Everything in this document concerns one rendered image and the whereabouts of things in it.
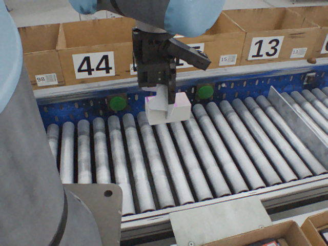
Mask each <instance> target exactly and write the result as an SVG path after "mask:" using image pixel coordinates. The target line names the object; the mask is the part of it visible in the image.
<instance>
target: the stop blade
mask: <svg viewBox="0 0 328 246"><path fill-rule="evenodd" d="M267 100H268V101H269V103H270V104H271V105H272V106H273V107H274V108H275V109H276V111H277V112H278V113H279V114H280V115H281V117H282V118H283V119H284V120H285V122H286V123H287V124H288V125H289V126H290V127H291V128H292V129H293V131H294V132H295V133H296V134H297V136H298V137H299V138H300V139H301V141H302V142H303V143H304V144H305V145H306V146H307V147H308V148H309V150H310V151H311V152H312V153H313V155H314V156H315V157H316V158H317V159H318V160H319V162H320V164H321V165H322V166H323V167H324V168H325V169H326V170H328V146H327V145H326V144H325V143H324V142H323V140H322V139H321V138H320V137H319V136H318V135H317V134H316V133H315V132H314V131H313V130H312V129H311V127H310V126H309V125H308V124H307V123H306V122H305V121H304V120H303V119H302V118H301V116H300V115H299V114H298V113H297V112H296V111H295V110H294V109H293V108H292V107H291V106H290V105H289V103H288V102H287V101H286V100H285V99H284V98H283V97H282V96H281V95H280V94H279V93H278V92H277V91H276V90H275V89H274V88H273V87H272V86H271V88H270V91H269V94H268V97H267Z"/></svg>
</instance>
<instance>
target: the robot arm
mask: <svg viewBox="0 0 328 246"><path fill-rule="evenodd" d="M68 1H69V3H70V5H71V6H72V7H73V8H74V9H75V10H76V11H77V12H78V13H80V14H82V15H89V14H90V15H94V13H95V12H98V11H101V10H106V11H109V12H112V13H115V14H118V15H120V16H123V17H127V18H131V19H135V25H136V27H132V41H133V50H132V55H133V71H137V82H138V87H139V88H142V89H143V90H144V91H151V92H157V95H156V96H155V97H154V98H153V99H151V100H150V101H149V102H148V103H147V107H148V108H149V109H151V110H160V111H165V112H166V119H169V118H170V116H171V115H172V113H173V110H174V105H175V99H176V62H175V60H174V59H175V58H176V57H177V58H179V59H181V60H184V61H185V62H186V63H188V64H191V65H192V66H194V67H195V68H197V69H202V70H203V71H206V69H207V67H208V66H209V65H210V64H211V61H210V59H208V58H209V57H208V55H206V54H205V53H204V52H202V51H200V50H196V49H194V48H193V47H190V46H188V45H186V44H184V43H182V42H180V41H178V40H176V39H174V38H173V37H174V36H175V35H176V34H178V35H182V36H184V37H188V38H194V37H198V36H200V35H202V34H204V33H205V32H206V31H208V30H209V29H210V28H211V27H212V26H213V25H214V23H215V22H216V21H217V19H218V17H219V16H220V14H221V12H222V10H223V7H224V5H225V3H226V0H68ZM134 59H135V61H134ZM135 62H136V67H135ZM0 246H102V242H101V237H100V233H99V229H98V227H97V224H96V221H95V218H94V216H93V215H92V213H91V212H90V210H89V209H88V207H87V206H86V204H85V203H84V202H83V201H81V199H79V198H78V197H77V196H76V195H75V194H74V193H73V192H71V191H69V190H67V188H66V187H65V186H64V185H63V183H62V180H61V177H60V175H59V172H58V169H57V166H56V163H55V159H54V156H53V153H52V150H51V147H50V145H49V141H48V138H47V135H46V131H45V128H44V125H43V121H42V118H41V116H40V113H39V109H38V106H37V103H36V100H35V96H34V93H33V90H32V87H31V81H30V78H29V75H28V72H27V69H26V66H25V62H24V57H23V50H22V44H21V38H20V35H19V32H18V30H17V26H16V24H15V22H14V21H13V19H12V16H11V15H10V14H9V13H8V11H7V9H6V6H5V3H4V1H3V0H0Z"/></svg>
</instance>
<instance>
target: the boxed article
mask: <svg viewBox="0 0 328 246"><path fill-rule="evenodd" d="M154 97H155V96H147V97H145V108H146V115H147V119H148V120H149V124H150V125H157V124H165V123H169V122H177V121H181V120H189V119H190V112H191V104H190V102H189V100H188V98H187V97H186V95H185V93H184V92H183V93H176V99H175V105H174V110H173V113H172V115H171V116H170V118H169V119H166V112H165V111H160V110H151V109H149V108H148V107H147V103H148V102H149V101H150V100H151V99H153V98H154Z"/></svg>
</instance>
